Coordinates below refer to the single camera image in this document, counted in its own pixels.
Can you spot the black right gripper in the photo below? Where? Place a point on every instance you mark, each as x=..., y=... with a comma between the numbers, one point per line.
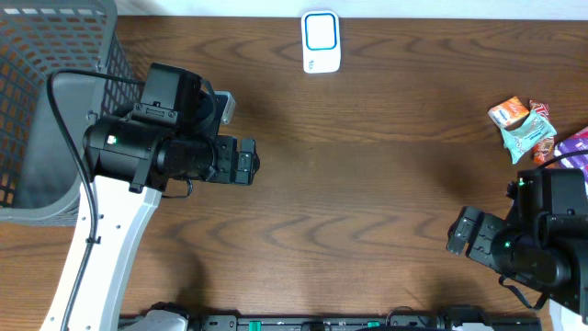
x=481, y=245

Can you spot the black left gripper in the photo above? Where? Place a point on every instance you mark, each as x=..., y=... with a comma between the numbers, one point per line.
x=228, y=160

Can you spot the teal snack wrapper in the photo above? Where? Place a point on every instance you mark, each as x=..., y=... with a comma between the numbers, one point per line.
x=534, y=129

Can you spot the orange Top chocolate bar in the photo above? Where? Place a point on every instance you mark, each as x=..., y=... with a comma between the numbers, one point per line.
x=543, y=150

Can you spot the small orange snack packet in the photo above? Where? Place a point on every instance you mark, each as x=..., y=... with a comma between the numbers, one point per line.
x=508, y=113

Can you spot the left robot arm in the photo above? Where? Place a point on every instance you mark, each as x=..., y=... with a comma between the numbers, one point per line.
x=125, y=161

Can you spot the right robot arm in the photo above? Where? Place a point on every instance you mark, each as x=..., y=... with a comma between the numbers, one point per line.
x=541, y=243

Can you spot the white barcode scanner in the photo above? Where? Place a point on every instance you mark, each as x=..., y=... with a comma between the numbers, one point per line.
x=321, y=42

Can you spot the grey plastic mesh basket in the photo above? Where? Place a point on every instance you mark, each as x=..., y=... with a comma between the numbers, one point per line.
x=77, y=40

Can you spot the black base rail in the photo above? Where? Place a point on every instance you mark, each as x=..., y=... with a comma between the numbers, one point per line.
x=168, y=317

